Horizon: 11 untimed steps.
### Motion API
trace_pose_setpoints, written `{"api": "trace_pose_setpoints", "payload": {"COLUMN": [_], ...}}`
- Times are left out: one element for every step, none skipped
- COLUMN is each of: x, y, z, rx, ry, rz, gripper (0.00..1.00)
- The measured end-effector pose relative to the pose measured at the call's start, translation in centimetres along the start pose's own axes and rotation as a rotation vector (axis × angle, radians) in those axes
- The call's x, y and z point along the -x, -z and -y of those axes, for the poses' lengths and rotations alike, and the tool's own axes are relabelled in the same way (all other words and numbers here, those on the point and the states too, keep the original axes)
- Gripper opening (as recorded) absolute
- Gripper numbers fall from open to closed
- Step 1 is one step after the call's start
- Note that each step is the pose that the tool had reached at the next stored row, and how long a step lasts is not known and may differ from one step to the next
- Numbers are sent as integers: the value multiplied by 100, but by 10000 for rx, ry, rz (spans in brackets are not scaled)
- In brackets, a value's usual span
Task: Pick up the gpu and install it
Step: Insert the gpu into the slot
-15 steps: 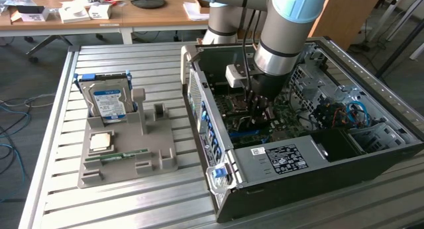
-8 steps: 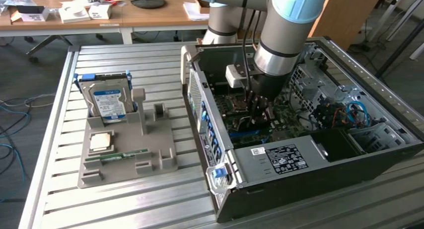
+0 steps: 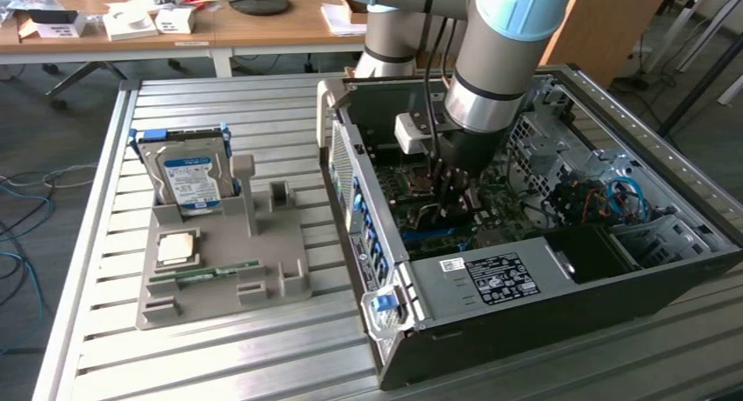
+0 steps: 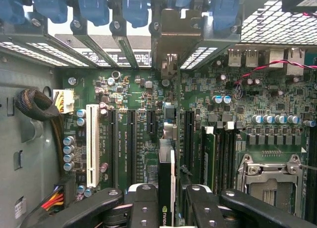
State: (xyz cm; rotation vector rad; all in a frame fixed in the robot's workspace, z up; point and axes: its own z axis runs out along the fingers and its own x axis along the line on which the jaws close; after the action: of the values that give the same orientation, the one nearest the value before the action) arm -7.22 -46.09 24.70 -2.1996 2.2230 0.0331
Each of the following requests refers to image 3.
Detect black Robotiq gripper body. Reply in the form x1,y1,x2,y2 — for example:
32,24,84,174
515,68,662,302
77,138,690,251
438,129,507,177

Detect green motherboard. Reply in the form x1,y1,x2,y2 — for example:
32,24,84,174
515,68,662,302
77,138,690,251
371,142,552,261

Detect blue expansion slot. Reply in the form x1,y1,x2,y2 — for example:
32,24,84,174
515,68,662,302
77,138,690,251
404,228,460,242

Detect grey power supply unit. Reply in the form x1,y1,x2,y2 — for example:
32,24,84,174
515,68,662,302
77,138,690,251
406,237,576,322

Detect blue case latch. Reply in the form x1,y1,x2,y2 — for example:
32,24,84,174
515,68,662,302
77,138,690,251
371,294,402,315

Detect silver disk bay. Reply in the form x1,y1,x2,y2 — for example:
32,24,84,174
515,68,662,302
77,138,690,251
608,213,712,270

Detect open black PC case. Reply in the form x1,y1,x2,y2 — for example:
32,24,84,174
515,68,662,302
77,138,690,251
316,63,743,391

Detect stack of papers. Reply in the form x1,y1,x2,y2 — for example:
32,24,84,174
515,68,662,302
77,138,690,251
320,3,368,37

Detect grey parts rack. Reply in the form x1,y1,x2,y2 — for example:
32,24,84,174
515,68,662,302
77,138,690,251
135,153,315,331

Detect wooden cabinet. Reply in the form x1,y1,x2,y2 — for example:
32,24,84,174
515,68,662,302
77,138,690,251
536,0,678,89

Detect hard disk with blue rails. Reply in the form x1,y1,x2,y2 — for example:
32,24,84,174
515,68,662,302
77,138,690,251
128,123,243,217

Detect green RAM stick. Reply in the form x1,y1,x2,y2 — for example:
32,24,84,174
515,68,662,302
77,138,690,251
148,261,263,284

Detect silver CPU chip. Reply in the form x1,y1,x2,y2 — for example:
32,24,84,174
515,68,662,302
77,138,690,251
156,233,196,265

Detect black lamp base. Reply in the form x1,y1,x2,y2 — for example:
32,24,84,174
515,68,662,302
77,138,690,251
228,0,291,17

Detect small white labelled box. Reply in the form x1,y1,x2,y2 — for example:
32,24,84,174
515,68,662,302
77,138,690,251
155,7,197,36

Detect white box with tape roll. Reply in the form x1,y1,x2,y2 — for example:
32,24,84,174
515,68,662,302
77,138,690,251
103,3,159,42

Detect dark wheeled furniture leg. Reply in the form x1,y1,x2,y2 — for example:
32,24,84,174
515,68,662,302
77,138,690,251
44,60,129,111

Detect wooden desk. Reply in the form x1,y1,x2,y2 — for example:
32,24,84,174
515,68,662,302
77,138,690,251
0,0,532,67

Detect black and white box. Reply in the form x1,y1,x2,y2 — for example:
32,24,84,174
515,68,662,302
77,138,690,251
27,9,88,39

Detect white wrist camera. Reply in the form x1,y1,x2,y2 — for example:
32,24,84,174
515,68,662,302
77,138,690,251
394,110,450,155

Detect black camera cable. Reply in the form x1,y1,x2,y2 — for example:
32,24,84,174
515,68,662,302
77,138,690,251
422,0,463,178

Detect red and black wire bundle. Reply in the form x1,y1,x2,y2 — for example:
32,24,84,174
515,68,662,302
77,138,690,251
583,187,638,224

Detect blue wire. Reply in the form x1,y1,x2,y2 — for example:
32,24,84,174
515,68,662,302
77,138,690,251
606,177,651,222

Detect grey floor cable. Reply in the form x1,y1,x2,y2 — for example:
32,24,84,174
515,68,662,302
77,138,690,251
0,164,100,190

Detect blue floor cable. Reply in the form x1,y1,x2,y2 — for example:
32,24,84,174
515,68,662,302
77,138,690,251
0,174,55,354

